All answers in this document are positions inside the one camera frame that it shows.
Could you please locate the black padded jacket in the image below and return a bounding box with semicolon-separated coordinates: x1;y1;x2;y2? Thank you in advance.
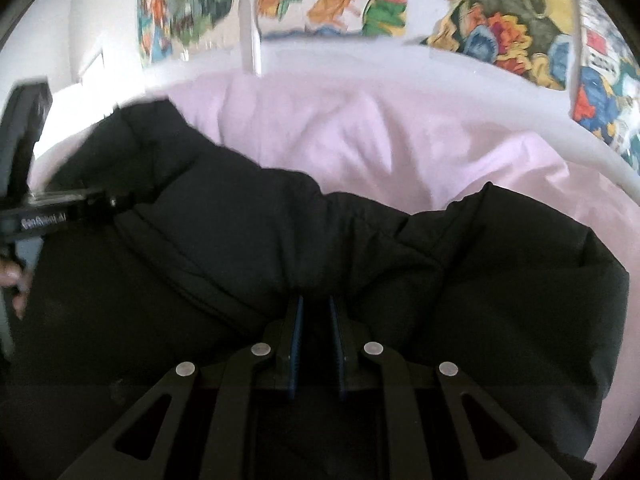
1;100;629;479

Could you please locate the person left hand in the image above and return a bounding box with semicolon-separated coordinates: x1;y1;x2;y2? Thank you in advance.
0;259;32;320

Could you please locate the blond anime character drawing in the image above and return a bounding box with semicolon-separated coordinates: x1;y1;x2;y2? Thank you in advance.
137;0;241;66

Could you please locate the pink duvet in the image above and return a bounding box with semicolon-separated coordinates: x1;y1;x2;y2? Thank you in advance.
29;75;639;478

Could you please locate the colourful comic doodle drawing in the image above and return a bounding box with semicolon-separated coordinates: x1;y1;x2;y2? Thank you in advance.
573;0;639;171

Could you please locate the yellow dinosaur landscape drawing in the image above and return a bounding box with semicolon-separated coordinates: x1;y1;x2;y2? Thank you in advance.
422;0;574;91

